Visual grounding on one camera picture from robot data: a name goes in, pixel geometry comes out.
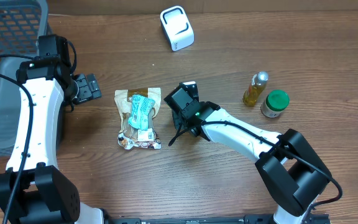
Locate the beige brown paper pouch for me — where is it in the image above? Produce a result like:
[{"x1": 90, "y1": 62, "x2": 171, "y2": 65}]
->
[{"x1": 114, "y1": 87, "x2": 162, "y2": 137}]

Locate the teal white snack packet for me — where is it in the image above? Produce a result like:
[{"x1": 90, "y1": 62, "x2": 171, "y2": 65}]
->
[{"x1": 128, "y1": 95, "x2": 155, "y2": 131}]

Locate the brown patterned snack packet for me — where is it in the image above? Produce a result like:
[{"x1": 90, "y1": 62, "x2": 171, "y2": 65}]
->
[{"x1": 117, "y1": 128, "x2": 162, "y2": 150}]

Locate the clear bottle yellow liquid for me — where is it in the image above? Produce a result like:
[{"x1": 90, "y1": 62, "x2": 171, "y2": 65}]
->
[{"x1": 242, "y1": 72, "x2": 269, "y2": 106}]

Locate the green lid white jar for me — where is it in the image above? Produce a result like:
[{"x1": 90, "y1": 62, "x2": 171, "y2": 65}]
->
[{"x1": 260, "y1": 90, "x2": 290, "y2": 118}]

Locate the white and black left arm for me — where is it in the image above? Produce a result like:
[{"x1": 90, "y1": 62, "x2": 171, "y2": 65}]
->
[{"x1": 0, "y1": 55, "x2": 110, "y2": 223}]

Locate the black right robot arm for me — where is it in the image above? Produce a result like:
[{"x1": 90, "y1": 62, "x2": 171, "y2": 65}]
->
[{"x1": 164, "y1": 82, "x2": 332, "y2": 223}]

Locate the white barcode scanner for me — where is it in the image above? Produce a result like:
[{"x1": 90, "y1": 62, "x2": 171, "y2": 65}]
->
[{"x1": 160, "y1": 6, "x2": 195, "y2": 52}]

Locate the grey plastic mesh basket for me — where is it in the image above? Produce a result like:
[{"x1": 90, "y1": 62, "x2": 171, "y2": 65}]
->
[{"x1": 0, "y1": 0, "x2": 52, "y2": 156}]

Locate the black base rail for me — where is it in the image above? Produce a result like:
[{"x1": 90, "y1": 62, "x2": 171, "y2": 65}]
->
[{"x1": 101, "y1": 213, "x2": 331, "y2": 224}]

